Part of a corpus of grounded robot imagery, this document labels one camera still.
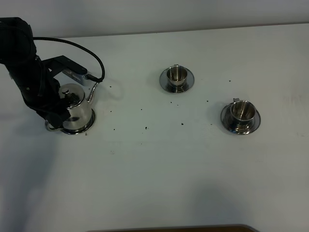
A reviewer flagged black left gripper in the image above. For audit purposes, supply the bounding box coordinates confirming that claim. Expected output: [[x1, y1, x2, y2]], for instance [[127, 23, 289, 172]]
[[8, 56, 87, 129]]

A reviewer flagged stainless steel teapot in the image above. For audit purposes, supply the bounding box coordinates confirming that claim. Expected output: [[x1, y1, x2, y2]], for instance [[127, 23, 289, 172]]
[[45, 82, 99, 131]]

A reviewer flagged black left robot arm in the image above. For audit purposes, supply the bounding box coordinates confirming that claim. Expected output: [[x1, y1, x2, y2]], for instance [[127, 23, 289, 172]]
[[0, 17, 93, 133]]

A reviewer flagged round steel teapot tray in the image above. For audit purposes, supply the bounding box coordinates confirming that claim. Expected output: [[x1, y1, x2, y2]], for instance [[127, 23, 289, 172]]
[[60, 109, 96, 135]]

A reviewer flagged far stainless steel teacup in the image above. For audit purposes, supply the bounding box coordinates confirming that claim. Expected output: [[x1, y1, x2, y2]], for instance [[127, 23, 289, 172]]
[[166, 64, 188, 87]]

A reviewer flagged stainless steel teacup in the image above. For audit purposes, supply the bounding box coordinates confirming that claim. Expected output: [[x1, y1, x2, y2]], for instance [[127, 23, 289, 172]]
[[229, 98, 256, 125], [166, 64, 188, 87]]

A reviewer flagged near stainless steel saucer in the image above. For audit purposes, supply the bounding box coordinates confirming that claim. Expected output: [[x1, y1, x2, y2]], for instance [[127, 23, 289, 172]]
[[220, 103, 261, 135]]

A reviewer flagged near stainless steel teacup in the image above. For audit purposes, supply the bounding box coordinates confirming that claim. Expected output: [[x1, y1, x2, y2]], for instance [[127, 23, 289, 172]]
[[229, 98, 256, 125]]

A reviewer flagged black braided left cable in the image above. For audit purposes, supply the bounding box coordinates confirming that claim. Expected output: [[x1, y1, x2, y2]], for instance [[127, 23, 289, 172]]
[[32, 36, 106, 83]]

